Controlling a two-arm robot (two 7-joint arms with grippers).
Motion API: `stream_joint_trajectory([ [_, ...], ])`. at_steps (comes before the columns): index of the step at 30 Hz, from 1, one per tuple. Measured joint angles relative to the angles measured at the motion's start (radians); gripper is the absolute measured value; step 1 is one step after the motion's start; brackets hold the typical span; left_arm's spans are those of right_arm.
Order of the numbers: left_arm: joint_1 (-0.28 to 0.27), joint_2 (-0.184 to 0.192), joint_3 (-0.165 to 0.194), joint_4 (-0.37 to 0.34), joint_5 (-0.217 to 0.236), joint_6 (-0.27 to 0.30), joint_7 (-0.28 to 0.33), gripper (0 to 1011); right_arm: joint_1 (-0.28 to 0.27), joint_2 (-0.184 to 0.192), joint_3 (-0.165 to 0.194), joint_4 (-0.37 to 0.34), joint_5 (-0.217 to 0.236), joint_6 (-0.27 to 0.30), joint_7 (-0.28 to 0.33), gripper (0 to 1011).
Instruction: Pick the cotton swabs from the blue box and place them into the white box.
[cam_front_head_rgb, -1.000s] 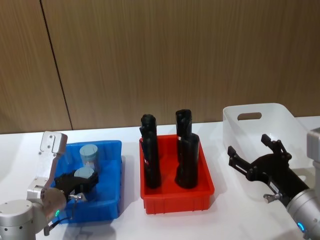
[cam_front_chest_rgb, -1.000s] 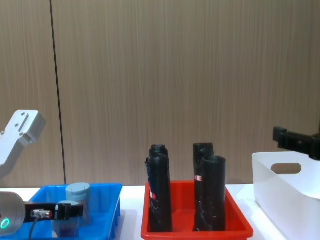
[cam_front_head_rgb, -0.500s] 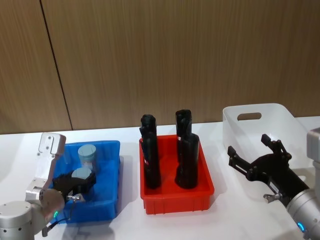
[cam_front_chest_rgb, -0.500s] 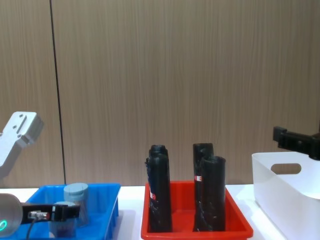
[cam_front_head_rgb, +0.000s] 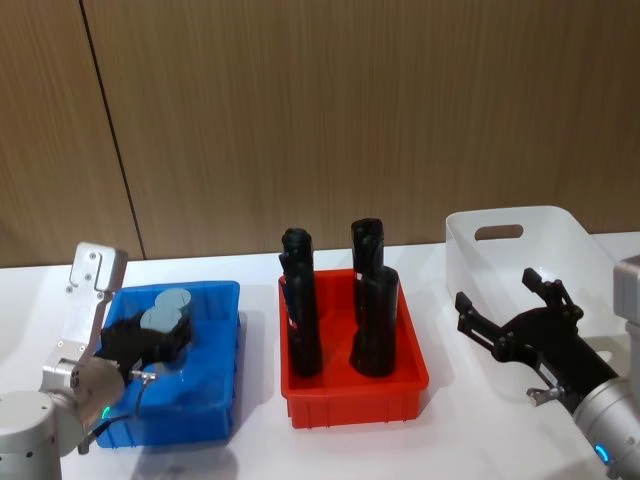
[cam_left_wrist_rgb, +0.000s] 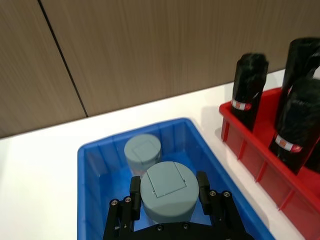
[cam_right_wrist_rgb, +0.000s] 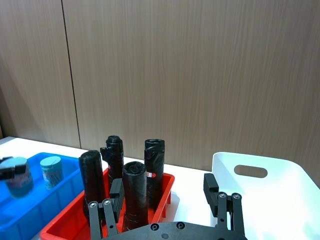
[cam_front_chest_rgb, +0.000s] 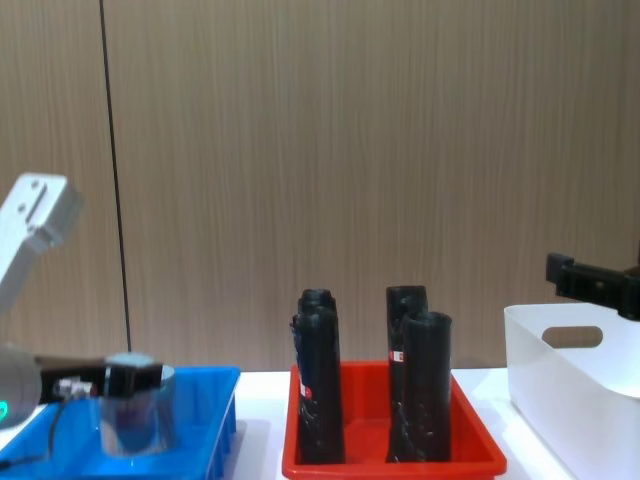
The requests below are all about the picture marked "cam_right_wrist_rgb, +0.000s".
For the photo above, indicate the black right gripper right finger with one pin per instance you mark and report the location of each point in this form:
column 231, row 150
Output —
column 211, row 192

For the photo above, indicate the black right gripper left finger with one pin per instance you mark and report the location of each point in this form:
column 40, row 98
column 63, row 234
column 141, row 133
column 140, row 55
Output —
column 117, row 200

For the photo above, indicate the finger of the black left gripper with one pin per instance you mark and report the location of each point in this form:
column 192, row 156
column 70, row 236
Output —
column 15, row 170
column 6, row 159

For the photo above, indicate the teal cylindrical container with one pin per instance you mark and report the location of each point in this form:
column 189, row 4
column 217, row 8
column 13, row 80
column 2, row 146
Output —
column 52, row 172
column 22, row 186

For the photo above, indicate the black garbage bag roll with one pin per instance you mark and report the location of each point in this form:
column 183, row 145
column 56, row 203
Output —
column 135, row 195
column 155, row 160
column 115, row 160
column 93, row 180

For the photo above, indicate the red plastic bin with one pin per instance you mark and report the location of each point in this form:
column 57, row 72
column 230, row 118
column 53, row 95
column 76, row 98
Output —
column 75, row 220

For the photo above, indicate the blue plastic bin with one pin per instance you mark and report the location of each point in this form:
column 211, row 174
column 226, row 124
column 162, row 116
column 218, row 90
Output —
column 37, row 212

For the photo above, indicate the white plastic basket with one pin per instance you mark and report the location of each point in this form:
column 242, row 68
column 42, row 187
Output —
column 275, row 200

